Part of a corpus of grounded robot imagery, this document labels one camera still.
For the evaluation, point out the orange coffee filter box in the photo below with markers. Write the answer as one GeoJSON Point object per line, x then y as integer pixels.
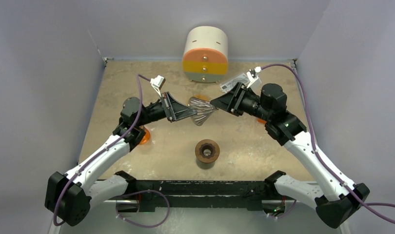
{"type": "Point", "coordinates": [261, 121]}

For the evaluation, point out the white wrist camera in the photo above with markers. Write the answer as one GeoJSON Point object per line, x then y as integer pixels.
{"type": "Point", "coordinates": [253, 77]}
{"type": "Point", "coordinates": [157, 84]}

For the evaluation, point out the clear glass dripper cone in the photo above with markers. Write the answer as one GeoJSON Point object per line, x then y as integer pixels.
{"type": "Point", "coordinates": [203, 108]}

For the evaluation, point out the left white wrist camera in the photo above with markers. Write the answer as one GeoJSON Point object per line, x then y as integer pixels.
{"type": "Point", "coordinates": [157, 84]}

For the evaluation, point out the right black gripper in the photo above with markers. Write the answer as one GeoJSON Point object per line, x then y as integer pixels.
{"type": "Point", "coordinates": [237, 99]}

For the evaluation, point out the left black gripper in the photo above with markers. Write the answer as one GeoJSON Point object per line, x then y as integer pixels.
{"type": "Point", "coordinates": [176, 110]}

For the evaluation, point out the white printed packet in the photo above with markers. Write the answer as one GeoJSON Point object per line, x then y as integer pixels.
{"type": "Point", "coordinates": [229, 85]}

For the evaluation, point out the round three-drawer storage box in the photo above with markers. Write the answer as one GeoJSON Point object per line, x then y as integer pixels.
{"type": "Point", "coordinates": [205, 57]}

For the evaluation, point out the glass carafe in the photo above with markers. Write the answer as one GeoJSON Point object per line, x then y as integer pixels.
{"type": "Point", "coordinates": [205, 166]}

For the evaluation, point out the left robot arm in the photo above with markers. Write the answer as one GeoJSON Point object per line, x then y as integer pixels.
{"type": "Point", "coordinates": [71, 195]}

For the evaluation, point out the light wooden ring coaster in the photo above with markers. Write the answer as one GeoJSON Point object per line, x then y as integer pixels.
{"type": "Point", "coordinates": [203, 97]}

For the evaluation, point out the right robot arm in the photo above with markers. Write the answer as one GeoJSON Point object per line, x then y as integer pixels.
{"type": "Point", "coordinates": [334, 197]}

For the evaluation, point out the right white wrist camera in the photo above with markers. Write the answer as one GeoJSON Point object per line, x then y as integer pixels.
{"type": "Point", "coordinates": [253, 77]}

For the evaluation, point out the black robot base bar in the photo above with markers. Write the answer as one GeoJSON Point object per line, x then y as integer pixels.
{"type": "Point", "coordinates": [148, 195]}

